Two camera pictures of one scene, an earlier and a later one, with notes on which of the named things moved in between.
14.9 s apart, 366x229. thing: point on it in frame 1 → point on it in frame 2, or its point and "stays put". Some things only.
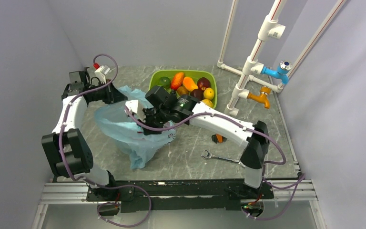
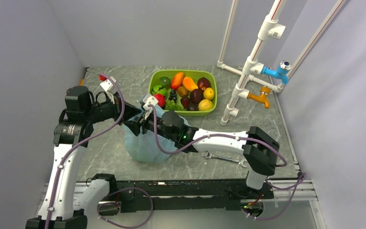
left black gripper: (113, 96) → (116, 106)
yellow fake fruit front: (208, 102) stays put
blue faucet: (282, 72) stays put
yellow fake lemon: (208, 93) stays put
